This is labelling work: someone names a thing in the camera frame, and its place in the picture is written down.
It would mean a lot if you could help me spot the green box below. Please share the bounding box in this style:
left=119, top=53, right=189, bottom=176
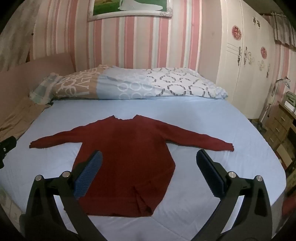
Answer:
left=283, top=91, right=296, bottom=109

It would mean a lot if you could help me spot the pink padded headboard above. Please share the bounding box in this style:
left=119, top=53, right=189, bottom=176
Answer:
left=0, top=52, right=75, bottom=107

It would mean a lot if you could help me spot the light floral hanging cloth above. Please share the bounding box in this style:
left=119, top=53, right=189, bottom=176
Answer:
left=0, top=0, right=44, bottom=72

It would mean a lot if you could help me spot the white wardrobe with red decals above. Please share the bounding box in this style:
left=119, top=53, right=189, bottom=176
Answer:
left=216, top=0, right=281, bottom=120

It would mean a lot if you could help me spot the red cloth item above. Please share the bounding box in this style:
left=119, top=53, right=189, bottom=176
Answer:
left=282, top=195, right=296, bottom=216

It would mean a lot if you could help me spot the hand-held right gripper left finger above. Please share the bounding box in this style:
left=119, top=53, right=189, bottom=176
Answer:
left=20, top=151, right=107, bottom=241

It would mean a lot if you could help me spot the circle patterned duvet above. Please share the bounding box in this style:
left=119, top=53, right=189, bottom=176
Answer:
left=30, top=65, right=228, bottom=102

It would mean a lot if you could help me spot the metal floor lamp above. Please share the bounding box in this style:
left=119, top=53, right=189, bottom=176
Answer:
left=259, top=76, right=292, bottom=130

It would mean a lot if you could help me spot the bed with light blue sheet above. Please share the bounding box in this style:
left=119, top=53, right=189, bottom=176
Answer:
left=0, top=95, right=286, bottom=241

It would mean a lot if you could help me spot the pale window curtain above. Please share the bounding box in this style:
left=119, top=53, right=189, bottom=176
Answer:
left=261, top=13, right=296, bottom=49

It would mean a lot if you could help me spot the beige blanket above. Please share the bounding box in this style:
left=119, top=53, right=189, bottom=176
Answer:
left=0, top=97, right=52, bottom=142

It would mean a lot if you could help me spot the dark red knit sweater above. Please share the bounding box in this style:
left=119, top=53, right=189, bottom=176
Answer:
left=30, top=115, right=234, bottom=218

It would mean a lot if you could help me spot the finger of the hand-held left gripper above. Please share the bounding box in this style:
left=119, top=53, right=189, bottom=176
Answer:
left=0, top=136, right=17, bottom=169

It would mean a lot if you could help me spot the wooden chest of drawers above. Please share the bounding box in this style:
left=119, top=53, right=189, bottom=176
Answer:
left=264, top=102, right=296, bottom=169

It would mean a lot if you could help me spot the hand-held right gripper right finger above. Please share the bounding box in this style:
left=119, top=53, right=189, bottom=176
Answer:
left=190, top=149, right=273, bottom=241

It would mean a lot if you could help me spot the white framed wall picture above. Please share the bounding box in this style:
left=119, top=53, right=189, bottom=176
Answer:
left=87, top=0, right=173, bottom=22

